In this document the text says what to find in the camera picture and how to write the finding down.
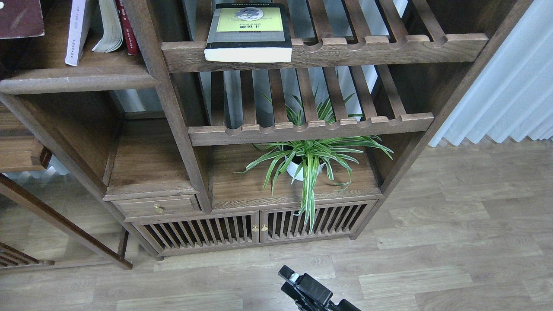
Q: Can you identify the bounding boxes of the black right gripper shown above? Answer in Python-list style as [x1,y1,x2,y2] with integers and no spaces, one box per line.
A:
[278,264,359,311]

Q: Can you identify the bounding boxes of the brass drawer knob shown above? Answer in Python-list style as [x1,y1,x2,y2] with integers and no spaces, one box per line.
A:
[154,203,165,214]

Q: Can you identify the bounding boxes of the white plant pot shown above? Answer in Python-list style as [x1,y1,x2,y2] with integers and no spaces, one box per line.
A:
[286,157,325,184]

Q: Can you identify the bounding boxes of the dark wooden bookshelf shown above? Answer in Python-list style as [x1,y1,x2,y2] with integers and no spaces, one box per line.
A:
[1,0,531,258]

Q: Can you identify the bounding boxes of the pale pink white book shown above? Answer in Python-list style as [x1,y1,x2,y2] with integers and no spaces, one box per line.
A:
[65,0,97,66]

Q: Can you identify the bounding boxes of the maroon book with white characters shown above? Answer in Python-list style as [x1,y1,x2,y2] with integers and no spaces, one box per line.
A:
[0,0,44,39]

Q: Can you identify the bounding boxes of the red upright book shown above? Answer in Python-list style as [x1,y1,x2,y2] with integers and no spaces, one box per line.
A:
[116,0,139,55]

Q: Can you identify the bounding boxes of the yellow and black book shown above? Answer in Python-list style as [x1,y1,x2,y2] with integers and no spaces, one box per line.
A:
[204,3,292,63]

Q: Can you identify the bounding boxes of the green spider plant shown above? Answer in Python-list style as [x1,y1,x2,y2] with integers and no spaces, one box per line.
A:
[234,84,394,234]

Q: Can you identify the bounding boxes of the cream-paged upright book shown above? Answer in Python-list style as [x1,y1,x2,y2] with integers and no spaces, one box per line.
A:
[92,0,123,53]

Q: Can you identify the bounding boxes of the white sheer curtain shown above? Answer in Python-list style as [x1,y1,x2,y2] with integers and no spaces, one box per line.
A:
[429,0,553,147]

